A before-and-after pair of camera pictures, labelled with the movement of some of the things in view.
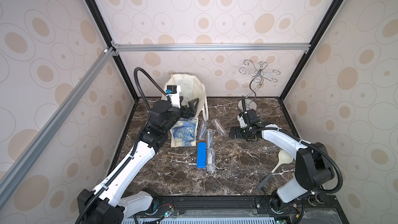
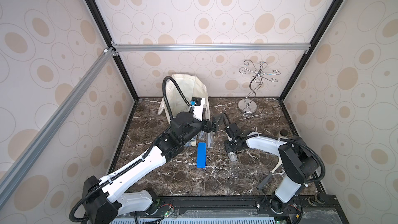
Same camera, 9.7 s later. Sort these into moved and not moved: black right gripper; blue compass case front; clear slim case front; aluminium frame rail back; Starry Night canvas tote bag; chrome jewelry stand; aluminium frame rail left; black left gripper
Moved: clear slim case front; black right gripper; black left gripper
Not moved: aluminium frame rail left; blue compass case front; Starry Night canvas tote bag; chrome jewelry stand; aluminium frame rail back
